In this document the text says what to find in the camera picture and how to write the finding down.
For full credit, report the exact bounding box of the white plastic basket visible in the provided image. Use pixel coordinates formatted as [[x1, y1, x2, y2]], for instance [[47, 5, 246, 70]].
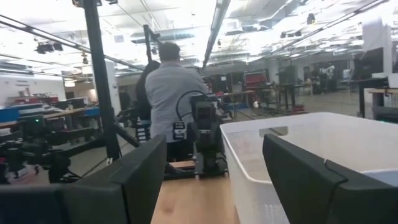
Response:
[[220, 111, 398, 224]]

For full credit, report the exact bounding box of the thin black pole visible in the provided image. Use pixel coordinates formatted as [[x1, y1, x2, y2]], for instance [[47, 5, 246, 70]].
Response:
[[142, 24, 162, 63]]

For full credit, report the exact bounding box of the blue workbench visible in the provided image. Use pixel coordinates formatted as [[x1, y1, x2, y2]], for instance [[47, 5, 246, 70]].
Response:
[[0, 104, 101, 128]]

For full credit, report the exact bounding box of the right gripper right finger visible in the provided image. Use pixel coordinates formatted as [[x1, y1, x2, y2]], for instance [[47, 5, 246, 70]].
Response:
[[262, 133, 398, 224]]

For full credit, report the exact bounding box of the red cabinet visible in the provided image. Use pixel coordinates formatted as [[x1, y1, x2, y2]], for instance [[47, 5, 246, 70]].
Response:
[[244, 71, 270, 91]]

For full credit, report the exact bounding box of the long ceiling light fixture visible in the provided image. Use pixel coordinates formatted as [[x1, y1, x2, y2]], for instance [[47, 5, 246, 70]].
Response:
[[201, 0, 231, 68]]

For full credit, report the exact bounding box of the black tripod stand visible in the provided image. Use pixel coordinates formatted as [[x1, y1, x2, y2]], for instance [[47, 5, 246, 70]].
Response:
[[81, 0, 141, 160]]

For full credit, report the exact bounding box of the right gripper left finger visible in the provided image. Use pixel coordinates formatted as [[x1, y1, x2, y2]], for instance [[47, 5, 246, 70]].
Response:
[[0, 134, 168, 224]]

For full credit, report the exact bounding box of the background robot station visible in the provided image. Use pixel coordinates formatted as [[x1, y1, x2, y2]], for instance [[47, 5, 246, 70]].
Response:
[[0, 114, 105, 184]]

